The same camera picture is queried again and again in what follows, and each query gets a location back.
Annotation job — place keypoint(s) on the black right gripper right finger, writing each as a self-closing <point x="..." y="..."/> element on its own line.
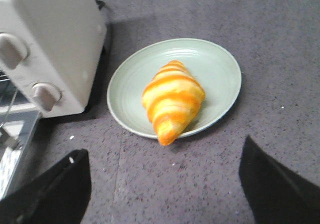
<point x="276" y="194"/>

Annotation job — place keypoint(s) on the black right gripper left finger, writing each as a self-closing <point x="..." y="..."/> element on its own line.
<point x="58" y="196"/>

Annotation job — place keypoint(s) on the glass oven door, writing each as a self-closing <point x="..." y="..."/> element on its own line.
<point x="20" y="123"/>

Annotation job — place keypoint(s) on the yellow orange striped croissant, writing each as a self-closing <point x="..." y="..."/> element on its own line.
<point x="172" y="100"/>

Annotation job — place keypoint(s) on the lower white oven knob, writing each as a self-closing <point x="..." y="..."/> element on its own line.
<point x="46" y="95"/>

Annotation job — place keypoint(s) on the white oven knob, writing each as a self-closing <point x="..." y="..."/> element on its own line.
<point x="13" y="50"/>
<point x="46" y="95"/>

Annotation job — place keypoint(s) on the upper white oven knob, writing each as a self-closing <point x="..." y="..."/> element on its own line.
<point x="13" y="50"/>

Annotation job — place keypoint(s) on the white Toshiba toaster oven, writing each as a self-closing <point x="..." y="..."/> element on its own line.
<point x="65" y="39"/>

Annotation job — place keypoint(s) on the light green round plate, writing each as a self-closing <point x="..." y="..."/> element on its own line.
<point x="214" y="68"/>

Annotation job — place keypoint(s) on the metal wire oven rack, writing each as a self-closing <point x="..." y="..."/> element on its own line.
<point x="8" y="94"/>

